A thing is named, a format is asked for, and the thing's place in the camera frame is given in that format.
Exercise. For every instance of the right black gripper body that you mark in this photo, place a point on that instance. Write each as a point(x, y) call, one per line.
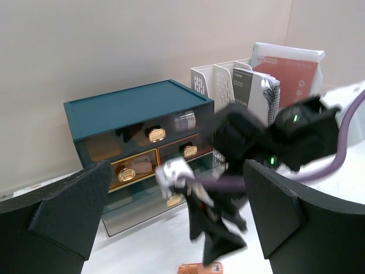
point(228, 194)

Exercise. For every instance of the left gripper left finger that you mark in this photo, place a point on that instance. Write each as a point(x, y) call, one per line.
point(52, 229)

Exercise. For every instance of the yellow drawer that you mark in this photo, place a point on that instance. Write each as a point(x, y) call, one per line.
point(123, 176)

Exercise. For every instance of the orange drawer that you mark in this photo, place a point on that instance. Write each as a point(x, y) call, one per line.
point(189, 148)

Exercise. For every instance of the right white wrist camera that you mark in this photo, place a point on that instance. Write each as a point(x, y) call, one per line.
point(175, 174)

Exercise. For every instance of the white four-slot file rack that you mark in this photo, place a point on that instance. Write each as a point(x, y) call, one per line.
point(215, 81)

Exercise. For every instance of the orange highlighter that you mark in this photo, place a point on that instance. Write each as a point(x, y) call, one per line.
point(199, 268)

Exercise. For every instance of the clear zip pouch red card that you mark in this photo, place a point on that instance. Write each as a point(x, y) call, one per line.
point(298, 70)

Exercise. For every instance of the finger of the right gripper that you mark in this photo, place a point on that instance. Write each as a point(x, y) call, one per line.
point(219, 241)

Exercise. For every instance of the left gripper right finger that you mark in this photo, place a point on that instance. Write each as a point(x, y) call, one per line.
point(303, 230)

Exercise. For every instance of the teal desktop drawer cabinet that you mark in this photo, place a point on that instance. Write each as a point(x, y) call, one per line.
point(101, 113)

